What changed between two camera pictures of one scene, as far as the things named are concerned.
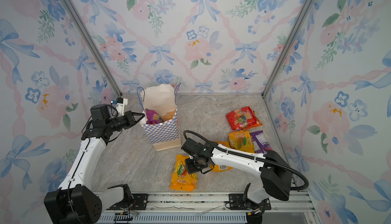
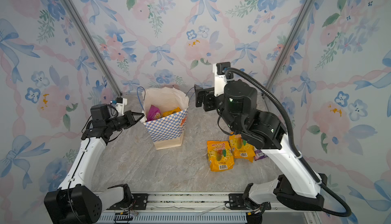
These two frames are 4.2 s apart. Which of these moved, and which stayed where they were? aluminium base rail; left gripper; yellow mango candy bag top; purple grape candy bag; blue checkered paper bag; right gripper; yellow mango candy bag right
Moved: blue checkered paper bag; purple grape candy bag; right gripper; yellow mango candy bag top
Stayed: aluminium base rail; left gripper; yellow mango candy bag right
